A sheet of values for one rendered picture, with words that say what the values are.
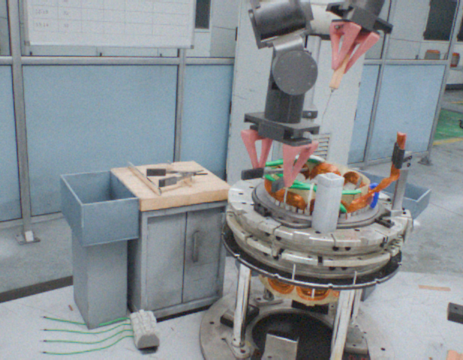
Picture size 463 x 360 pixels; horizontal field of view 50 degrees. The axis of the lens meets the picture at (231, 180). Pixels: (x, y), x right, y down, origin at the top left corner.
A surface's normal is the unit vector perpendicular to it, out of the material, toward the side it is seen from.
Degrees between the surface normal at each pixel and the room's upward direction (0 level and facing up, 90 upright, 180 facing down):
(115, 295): 90
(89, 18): 90
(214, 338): 0
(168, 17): 90
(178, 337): 0
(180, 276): 90
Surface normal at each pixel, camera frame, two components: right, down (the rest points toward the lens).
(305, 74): -0.04, 0.32
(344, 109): 0.57, 0.32
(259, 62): -0.82, 0.13
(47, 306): 0.08, -0.94
